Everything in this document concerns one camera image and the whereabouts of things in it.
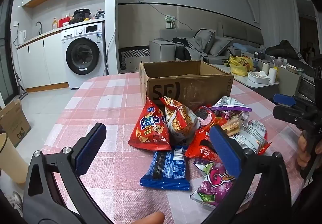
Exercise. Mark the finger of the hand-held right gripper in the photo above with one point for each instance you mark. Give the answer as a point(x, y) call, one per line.
point(284, 99)
point(285, 114)

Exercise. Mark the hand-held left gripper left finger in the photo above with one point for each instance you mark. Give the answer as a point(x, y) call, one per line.
point(90, 148)

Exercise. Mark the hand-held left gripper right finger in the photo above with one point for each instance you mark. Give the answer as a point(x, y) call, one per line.
point(225, 151)

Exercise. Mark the red barcode snack packet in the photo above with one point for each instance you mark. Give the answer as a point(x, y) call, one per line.
point(200, 144)

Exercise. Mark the yellow cheese cake packet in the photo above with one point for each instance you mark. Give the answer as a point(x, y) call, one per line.
point(234, 126)

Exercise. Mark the white red snack packet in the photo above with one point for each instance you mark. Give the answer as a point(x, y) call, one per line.
point(254, 136)

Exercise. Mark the purple grape snack bag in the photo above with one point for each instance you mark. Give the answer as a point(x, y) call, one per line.
point(213, 185)

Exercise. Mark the red cookie packet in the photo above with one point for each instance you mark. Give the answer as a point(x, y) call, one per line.
point(205, 118)

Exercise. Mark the purple silver snack bag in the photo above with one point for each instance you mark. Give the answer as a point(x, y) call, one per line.
point(229, 105)

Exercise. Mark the red noodle snack bag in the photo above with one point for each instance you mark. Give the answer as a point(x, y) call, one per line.
point(178, 118)

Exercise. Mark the blue cookie packet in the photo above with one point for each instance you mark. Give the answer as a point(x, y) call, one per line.
point(168, 168)

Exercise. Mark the red triangular chip bag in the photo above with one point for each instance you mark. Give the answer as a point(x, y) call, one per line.
point(148, 131)

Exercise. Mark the brown cardboard box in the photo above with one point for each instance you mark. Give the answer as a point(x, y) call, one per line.
point(181, 88)

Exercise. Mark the person's right hand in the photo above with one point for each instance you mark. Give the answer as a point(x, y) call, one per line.
point(302, 149)

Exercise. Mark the person's left hand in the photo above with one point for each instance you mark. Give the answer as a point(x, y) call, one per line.
point(148, 218)

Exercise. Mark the white coffee table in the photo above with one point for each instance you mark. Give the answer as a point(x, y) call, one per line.
point(261, 87)

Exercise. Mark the white paper roll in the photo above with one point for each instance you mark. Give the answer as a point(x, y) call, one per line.
point(272, 74)

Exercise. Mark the white tray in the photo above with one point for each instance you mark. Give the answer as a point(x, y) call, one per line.
point(259, 78)

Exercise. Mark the pink checked tablecloth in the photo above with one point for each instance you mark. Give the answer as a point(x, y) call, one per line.
point(105, 103)

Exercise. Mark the dark clothes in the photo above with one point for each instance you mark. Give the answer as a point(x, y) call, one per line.
point(284, 50)

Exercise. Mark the yellow plastic bag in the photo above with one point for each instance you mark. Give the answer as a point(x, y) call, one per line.
point(240, 65)

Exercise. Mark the cardboard box with print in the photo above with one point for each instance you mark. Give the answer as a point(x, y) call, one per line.
point(15, 123)

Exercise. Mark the grey pillow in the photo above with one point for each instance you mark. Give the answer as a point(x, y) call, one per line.
point(221, 46)

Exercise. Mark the white shoe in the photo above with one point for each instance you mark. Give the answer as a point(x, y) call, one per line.
point(15, 201)

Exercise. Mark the white washing machine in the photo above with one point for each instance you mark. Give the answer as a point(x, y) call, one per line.
point(83, 55)

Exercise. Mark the white kitchen counter cabinet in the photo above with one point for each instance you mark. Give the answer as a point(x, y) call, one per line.
point(37, 63)

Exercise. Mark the grey blanket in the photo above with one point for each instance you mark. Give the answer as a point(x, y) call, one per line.
point(193, 42)

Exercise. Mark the grey sofa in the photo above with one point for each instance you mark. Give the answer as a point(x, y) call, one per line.
point(162, 49)

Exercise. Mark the red box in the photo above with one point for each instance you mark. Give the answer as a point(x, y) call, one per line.
point(65, 22)

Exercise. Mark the yellow bottle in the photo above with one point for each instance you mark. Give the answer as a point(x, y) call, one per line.
point(54, 24)

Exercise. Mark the white electric kettle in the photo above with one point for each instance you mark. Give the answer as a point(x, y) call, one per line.
point(22, 37)

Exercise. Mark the kitchen faucet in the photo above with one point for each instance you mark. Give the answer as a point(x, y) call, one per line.
point(39, 26)

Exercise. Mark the black pressure cooker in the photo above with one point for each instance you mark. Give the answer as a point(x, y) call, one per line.
point(81, 15)

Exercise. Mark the white wall outlet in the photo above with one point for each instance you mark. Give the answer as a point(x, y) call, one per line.
point(169, 22)

